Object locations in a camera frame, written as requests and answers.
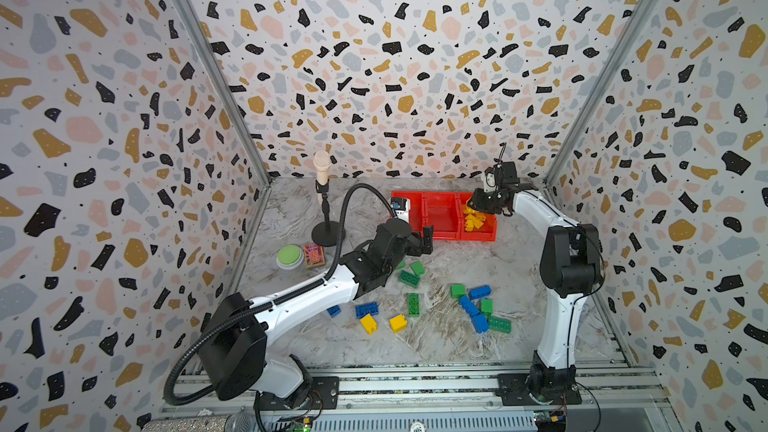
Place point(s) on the green long brick lower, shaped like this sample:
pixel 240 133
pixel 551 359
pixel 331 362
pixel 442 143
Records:
pixel 413 304

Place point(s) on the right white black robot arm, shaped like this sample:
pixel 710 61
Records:
pixel 569 268

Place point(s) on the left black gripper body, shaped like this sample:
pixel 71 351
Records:
pixel 414 247

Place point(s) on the blue brick far left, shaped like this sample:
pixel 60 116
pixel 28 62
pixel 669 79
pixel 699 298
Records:
pixel 333 311

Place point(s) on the blue long brick lower left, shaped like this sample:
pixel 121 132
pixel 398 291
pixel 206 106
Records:
pixel 370 308

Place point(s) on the blue square brick right lower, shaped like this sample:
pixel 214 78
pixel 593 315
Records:
pixel 480 323

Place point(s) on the dark green long brick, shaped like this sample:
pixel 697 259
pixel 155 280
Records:
pixel 410 279
pixel 499 324

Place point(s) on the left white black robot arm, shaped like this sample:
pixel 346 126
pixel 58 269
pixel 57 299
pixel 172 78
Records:
pixel 236 359

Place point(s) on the dark green long brick right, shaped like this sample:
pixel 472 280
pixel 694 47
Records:
pixel 499 324

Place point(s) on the microphone on black stand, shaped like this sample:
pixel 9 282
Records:
pixel 327 233

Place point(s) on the colourful small card box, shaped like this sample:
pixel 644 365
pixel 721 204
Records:
pixel 314 256

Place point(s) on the right red bin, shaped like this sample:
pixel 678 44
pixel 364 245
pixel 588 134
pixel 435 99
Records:
pixel 487 233

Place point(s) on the blue long brick right diagonal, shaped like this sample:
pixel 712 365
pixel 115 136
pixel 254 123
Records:
pixel 468 306

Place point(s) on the blue long brick right upper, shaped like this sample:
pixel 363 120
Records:
pixel 479 292

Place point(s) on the yellow long lego brick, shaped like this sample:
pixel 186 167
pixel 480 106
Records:
pixel 472 223

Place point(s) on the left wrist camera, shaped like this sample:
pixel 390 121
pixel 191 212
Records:
pixel 401 207

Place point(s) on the left red bin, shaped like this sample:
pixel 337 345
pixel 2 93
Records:
pixel 416 220

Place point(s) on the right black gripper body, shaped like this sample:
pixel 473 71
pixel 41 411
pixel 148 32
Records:
pixel 482 200

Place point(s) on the middle red bin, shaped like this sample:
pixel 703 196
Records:
pixel 441 211

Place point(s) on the green square brick centre right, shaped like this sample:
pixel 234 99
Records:
pixel 457 291

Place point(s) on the green round button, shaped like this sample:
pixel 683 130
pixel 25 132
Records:
pixel 290 257

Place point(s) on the red bin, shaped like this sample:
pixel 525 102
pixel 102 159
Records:
pixel 441 211
pixel 487 233
pixel 416 220

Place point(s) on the blue long brick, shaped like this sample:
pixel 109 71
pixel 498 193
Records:
pixel 479 292
pixel 370 308

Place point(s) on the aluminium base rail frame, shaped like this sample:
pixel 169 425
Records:
pixel 609 396

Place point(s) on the dark green long brick upper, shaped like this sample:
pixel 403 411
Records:
pixel 410 279

